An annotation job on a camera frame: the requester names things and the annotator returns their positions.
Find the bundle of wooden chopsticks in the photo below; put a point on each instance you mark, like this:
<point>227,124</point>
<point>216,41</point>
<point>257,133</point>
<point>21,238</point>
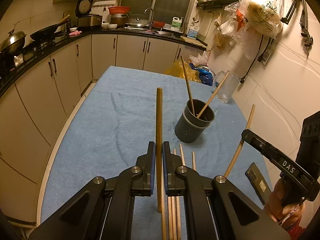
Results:
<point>174,217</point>

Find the white plastic bag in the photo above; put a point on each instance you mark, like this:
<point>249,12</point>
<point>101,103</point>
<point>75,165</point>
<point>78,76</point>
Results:
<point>200,58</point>

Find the black wall shelf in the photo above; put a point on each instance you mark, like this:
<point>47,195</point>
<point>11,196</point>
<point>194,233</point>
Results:
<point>215,1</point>

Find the red bowl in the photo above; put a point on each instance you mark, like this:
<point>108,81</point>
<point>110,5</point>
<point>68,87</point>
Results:
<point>158,24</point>

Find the dark grey chopstick holder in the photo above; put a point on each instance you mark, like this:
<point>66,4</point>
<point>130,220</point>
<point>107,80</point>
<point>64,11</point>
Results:
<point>190,127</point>

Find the wooden cutting board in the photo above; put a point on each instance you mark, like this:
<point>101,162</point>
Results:
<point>193,41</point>

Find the black wok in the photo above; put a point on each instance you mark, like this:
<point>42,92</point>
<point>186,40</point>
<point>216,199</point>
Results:
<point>43,32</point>

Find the chrome faucet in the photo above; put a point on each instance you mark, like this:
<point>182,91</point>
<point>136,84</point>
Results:
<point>150,13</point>

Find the person's right hand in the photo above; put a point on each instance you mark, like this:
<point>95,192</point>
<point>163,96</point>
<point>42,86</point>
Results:
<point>275,202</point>

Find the pink cloth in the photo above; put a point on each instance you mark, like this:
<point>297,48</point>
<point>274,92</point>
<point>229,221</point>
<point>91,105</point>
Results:
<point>75,33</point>

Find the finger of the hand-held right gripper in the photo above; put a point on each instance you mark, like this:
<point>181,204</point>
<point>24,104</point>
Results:
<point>257,145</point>

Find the blue table cloth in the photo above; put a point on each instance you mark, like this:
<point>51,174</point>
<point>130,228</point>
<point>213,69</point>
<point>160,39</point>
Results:
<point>100,130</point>

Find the brown wooden chopstick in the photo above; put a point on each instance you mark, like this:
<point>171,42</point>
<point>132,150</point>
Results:
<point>159,120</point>

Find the clear plastic pitcher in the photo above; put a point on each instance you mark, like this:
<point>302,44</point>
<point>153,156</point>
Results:
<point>226,87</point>

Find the metal pot with lid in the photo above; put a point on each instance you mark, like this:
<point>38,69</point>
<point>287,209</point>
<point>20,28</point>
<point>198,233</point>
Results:
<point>12,41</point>

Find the white bottle green label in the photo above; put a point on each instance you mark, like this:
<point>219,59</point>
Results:
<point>177,25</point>

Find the black hanging metal rod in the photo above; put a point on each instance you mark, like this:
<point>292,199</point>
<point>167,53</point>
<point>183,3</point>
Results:
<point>291,10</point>
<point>306,30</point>

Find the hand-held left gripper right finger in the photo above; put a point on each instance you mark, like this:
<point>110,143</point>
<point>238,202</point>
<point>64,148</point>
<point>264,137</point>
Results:
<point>165,172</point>

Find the silver rice cooker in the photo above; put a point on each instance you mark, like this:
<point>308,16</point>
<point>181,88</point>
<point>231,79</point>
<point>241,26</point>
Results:
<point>87,20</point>

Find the white bottle blue label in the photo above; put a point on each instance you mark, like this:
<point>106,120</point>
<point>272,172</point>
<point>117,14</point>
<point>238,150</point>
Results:
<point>193,31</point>

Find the black kitchen countertop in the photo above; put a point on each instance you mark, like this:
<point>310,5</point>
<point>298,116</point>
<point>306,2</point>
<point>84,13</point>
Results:
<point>15,71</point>

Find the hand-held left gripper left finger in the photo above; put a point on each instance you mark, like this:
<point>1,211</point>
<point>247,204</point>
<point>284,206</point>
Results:
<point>152,172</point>

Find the wooden spatula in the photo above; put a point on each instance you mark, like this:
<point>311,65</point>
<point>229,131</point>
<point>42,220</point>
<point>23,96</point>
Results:
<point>63,20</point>

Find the blue plastic bag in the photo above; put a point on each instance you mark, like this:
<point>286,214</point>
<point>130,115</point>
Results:
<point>205,76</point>

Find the white bowls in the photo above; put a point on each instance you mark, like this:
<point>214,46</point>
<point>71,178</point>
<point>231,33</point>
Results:
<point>109,26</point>

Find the glass pot lid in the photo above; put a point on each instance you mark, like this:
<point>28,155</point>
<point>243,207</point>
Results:
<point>137,21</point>

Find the dark smartphone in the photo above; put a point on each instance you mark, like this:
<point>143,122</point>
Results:
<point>258,182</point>

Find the small glass jar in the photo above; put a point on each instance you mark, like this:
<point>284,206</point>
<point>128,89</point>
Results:
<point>18,61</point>

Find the beige base cabinets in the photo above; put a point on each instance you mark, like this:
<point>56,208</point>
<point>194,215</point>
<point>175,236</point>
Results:
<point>32,92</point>

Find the yellow plastic bag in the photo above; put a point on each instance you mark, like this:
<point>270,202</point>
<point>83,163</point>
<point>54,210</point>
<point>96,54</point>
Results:
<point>178,71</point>

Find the hanging plastic bags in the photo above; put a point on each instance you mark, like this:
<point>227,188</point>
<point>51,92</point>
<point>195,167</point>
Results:
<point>262,15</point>

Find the red plastic basin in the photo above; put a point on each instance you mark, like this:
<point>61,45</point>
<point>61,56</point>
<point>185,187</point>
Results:
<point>119,10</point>

